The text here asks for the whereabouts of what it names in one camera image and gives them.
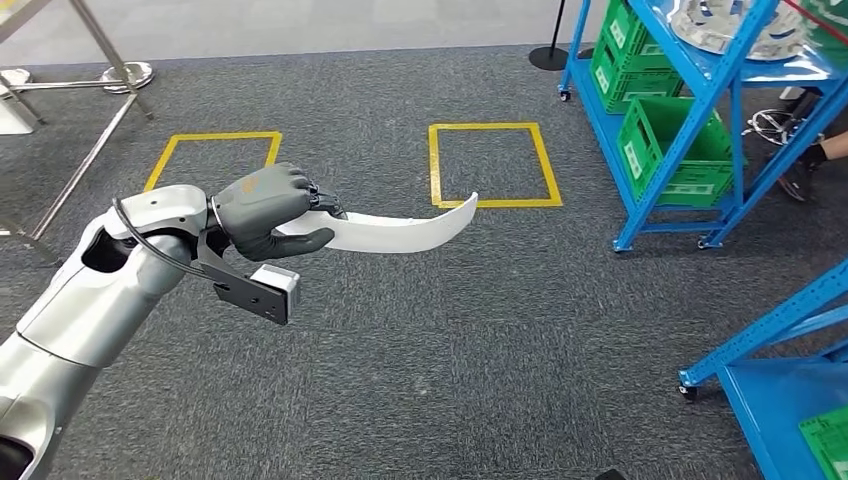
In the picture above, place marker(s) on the steel workbench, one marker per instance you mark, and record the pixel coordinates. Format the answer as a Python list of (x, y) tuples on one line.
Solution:
[(66, 85)]

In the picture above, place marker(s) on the black floor stand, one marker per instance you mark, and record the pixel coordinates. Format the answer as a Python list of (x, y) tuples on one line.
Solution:
[(548, 58)]

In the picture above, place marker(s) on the silver wheel hubcap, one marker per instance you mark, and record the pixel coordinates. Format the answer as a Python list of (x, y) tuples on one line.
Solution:
[(715, 30)]

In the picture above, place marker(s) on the person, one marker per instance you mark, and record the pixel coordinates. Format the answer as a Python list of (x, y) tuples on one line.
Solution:
[(836, 144)]

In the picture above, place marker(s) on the chrome chair base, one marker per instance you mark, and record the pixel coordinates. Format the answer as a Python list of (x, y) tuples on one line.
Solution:
[(772, 126)]

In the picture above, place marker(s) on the white curved plastic part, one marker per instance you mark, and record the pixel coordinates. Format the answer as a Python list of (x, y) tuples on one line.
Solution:
[(397, 232)]

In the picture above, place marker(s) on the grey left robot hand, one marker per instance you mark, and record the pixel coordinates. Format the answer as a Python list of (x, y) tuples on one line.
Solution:
[(265, 205)]

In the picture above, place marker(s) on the silver round base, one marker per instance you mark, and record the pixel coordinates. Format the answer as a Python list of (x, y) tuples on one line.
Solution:
[(129, 74), (14, 78)]

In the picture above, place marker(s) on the blue metal shelf rack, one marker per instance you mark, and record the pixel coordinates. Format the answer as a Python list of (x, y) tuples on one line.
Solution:
[(719, 76), (768, 411)]

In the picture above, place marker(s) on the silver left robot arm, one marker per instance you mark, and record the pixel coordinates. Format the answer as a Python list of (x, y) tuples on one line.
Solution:
[(99, 298)]

